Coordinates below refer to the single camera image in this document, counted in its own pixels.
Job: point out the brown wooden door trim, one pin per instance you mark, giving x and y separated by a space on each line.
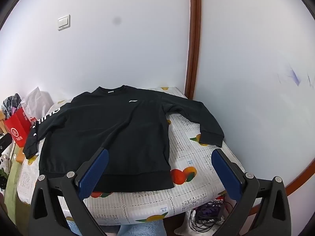
194 41

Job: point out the green cloth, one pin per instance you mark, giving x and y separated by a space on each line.
12 189

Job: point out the black sweatshirt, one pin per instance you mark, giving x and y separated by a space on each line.
110 132

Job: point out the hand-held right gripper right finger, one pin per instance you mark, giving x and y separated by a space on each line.
226 174

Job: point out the black device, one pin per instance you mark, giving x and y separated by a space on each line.
5 143

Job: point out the white wall switch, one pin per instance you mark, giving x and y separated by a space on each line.
64 22

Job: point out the brown wooden baseboard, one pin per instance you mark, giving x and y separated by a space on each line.
300 182

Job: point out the white plastic bag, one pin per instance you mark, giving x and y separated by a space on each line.
37 100

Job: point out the checked cloth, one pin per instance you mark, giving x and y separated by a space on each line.
11 103

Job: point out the light blue fuzzy cloth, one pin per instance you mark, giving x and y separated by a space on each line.
137 229

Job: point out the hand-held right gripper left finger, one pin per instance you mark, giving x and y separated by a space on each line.
94 172

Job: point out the red paper bag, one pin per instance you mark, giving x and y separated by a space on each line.
17 127

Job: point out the fruit-print tablecloth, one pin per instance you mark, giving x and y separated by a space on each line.
194 157

